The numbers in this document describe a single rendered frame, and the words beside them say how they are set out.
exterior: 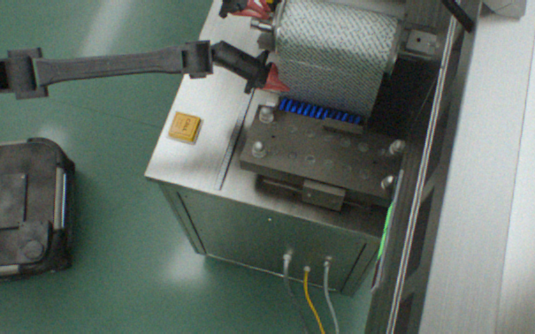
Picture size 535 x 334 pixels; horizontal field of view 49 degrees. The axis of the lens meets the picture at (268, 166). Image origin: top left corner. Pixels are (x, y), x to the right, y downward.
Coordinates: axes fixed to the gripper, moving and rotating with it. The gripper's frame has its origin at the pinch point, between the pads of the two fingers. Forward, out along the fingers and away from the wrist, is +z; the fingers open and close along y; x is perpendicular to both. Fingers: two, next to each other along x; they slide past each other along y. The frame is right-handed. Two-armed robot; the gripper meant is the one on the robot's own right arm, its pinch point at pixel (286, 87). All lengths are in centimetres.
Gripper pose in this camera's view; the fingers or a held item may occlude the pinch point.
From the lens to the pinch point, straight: 144.4
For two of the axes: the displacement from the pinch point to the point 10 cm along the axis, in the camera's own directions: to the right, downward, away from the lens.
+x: 4.5, -2.1, -8.7
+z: 8.5, 4.0, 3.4
